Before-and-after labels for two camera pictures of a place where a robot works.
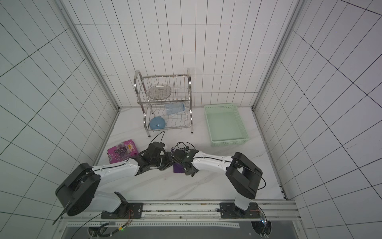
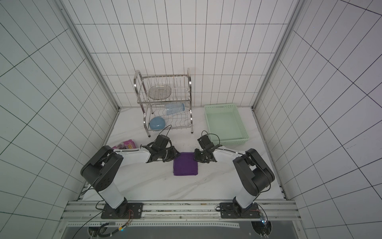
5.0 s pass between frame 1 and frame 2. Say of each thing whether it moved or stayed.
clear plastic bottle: stayed
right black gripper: moved
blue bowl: stayed
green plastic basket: stayed
